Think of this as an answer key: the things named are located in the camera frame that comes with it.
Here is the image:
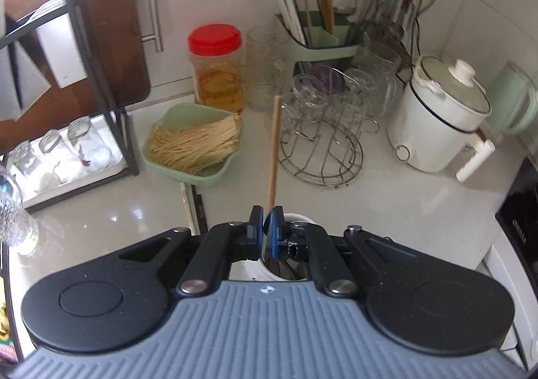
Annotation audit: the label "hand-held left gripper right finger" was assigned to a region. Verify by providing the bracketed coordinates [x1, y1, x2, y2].
[263, 205, 426, 300]

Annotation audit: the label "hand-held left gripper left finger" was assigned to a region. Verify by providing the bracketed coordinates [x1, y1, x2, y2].
[117, 205, 265, 301]

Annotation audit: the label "white ceramic mug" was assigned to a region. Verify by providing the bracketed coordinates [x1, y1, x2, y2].
[233, 213, 316, 282]

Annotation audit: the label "white chopstick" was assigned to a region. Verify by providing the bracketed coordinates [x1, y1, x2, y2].
[180, 181, 198, 235]

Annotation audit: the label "wooden chopstick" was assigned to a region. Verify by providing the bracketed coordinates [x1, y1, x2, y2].
[268, 95, 282, 212]

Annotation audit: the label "green square bowl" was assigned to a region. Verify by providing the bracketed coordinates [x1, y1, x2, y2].
[141, 103, 244, 187]

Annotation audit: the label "dried noodles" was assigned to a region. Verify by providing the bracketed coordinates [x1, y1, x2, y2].
[149, 114, 243, 176]

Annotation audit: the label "cluster of clear glass cups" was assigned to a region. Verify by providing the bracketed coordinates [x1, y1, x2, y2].
[290, 68, 398, 128]

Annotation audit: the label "black metal dish rack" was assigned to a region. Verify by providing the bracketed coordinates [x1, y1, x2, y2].
[0, 0, 140, 178]

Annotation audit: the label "red-lidded plastic jar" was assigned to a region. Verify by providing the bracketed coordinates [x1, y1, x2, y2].
[187, 24, 245, 115]

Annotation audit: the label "purple round object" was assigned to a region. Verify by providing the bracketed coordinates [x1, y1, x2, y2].
[313, 63, 343, 91]

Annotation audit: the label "upturned clear glass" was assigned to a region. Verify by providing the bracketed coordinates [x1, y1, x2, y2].
[10, 141, 43, 195]
[39, 129, 85, 184]
[67, 116, 124, 174]

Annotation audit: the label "green utensil holder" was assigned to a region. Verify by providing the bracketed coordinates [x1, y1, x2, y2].
[275, 9, 366, 62]

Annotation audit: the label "white electric pot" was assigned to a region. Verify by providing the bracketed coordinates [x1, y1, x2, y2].
[387, 55, 497, 183]

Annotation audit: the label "tall textured glass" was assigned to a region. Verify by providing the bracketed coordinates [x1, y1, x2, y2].
[369, 42, 403, 117]

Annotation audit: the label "brown cutting board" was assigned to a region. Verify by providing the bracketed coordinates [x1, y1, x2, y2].
[0, 0, 164, 153]

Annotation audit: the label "textured glass mug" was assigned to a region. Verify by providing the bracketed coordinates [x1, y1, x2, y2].
[0, 165, 40, 257]

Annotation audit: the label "black appliance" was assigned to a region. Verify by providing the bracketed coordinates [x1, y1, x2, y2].
[495, 156, 538, 256]

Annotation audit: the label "narrow white rack box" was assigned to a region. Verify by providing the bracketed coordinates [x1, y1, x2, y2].
[36, 9, 92, 88]

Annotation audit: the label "yellow dish cloth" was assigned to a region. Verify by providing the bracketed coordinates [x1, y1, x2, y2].
[0, 301, 12, 346]

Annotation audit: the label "light green kettle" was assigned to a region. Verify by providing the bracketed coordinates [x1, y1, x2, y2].
[489, 61, 538, 135]

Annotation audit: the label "wire cup rack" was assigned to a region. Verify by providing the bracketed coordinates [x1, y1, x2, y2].
[277, 106, 366, 187]

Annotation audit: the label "clear glass handled mug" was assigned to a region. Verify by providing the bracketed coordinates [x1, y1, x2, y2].
[245, 26, 292, 112]

